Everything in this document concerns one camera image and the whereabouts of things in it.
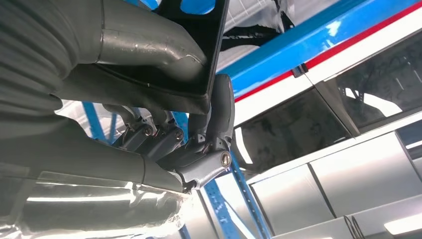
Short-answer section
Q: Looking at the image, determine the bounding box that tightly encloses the blue metal shelf rack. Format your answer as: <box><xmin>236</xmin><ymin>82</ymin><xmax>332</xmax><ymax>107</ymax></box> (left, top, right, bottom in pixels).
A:
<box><xmin>82</xmin><ymin>0</ymin><xmax>422</xmax><ymax>239</ymax></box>

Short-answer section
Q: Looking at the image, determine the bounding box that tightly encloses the red barrier belt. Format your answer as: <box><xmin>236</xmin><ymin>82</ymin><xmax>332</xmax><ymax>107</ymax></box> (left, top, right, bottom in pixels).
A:
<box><xmin>234</xmin><ymin>1</ymin><xmax>422</xmax><ymax>103</ymax></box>

